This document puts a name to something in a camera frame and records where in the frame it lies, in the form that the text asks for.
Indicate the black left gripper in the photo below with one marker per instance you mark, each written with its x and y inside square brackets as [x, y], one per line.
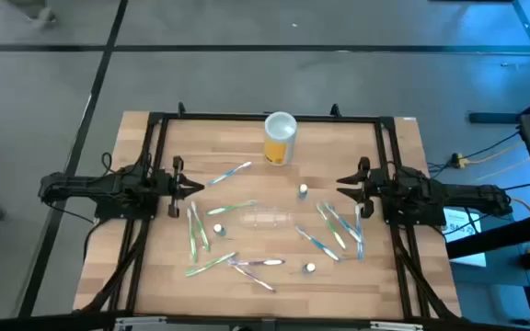
[176, 186]

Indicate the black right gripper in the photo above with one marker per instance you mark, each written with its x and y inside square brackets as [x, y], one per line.
[370, 186]

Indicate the blue toothbrush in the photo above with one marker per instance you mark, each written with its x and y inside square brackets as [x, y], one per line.
[319, 244]
[360, 239]
[229, 173]
[342, 222]

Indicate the green toothbrush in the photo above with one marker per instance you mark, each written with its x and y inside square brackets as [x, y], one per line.
[230, 208]
[332, 228]
[192, 236]
[210, 264]
[200, 227]

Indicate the purple toothbrush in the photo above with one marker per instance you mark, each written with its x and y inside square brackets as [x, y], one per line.
[253, 277]
[258, 262]

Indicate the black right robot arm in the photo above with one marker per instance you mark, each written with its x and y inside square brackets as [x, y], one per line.
[453, 193]

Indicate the clear acrylic organizer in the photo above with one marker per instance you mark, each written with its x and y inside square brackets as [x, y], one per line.
[265, 220]

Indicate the yellow wipes canister white lid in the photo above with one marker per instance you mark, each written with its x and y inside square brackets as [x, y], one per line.
[279, 147]

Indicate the yellow power plug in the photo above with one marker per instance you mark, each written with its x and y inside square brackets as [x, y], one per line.
[460, 161]

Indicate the white paper sheet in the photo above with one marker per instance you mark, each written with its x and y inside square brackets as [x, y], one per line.
[458, 227]

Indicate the silver aluminium profile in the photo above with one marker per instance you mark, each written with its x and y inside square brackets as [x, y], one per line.
[396, 326]
[141, 323]

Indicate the black floor beam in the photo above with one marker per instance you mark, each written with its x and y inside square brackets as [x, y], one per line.
[499, 235]

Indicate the black floor bar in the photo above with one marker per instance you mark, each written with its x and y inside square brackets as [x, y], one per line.
[495, 117]

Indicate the black aluminium table frame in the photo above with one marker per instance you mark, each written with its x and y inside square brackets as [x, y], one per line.
[223, 117]

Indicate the black frame clamp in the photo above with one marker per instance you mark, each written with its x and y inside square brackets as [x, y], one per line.
[335, 110]
[181, 109]

